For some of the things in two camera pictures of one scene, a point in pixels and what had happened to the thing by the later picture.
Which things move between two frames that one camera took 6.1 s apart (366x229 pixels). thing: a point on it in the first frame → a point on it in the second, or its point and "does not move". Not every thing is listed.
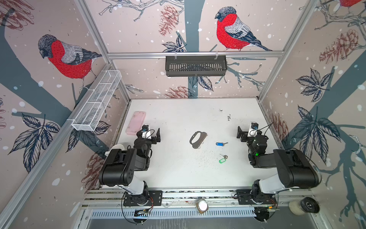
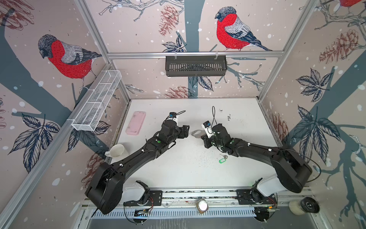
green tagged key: [224, 159] does not move
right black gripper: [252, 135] → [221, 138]
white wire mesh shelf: [102, 91] does not move
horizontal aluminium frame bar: [121, 55] does not move
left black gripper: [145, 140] → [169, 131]
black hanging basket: [195, 67] does not move
